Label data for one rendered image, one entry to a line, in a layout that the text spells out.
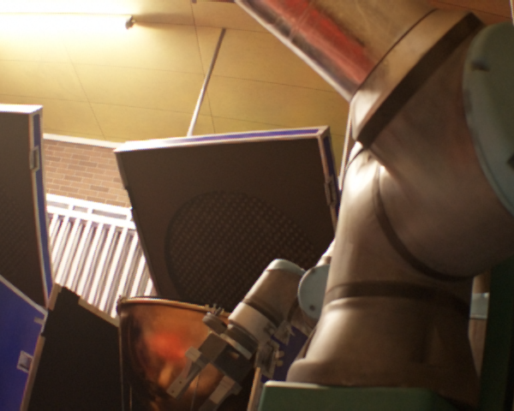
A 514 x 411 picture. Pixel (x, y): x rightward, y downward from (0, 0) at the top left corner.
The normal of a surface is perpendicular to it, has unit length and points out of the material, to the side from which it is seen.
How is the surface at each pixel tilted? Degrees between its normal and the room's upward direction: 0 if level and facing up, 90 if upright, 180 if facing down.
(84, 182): 90
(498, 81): 93
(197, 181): 142
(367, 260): 90
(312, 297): 95
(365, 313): 70
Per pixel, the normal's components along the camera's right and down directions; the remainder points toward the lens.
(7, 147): -0.23, 0.37
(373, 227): -0.92, 0.25
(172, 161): -0.42, 0.41
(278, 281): -0.12, -0.46
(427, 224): -0.75, 0.53
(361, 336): -0.37, -0.74
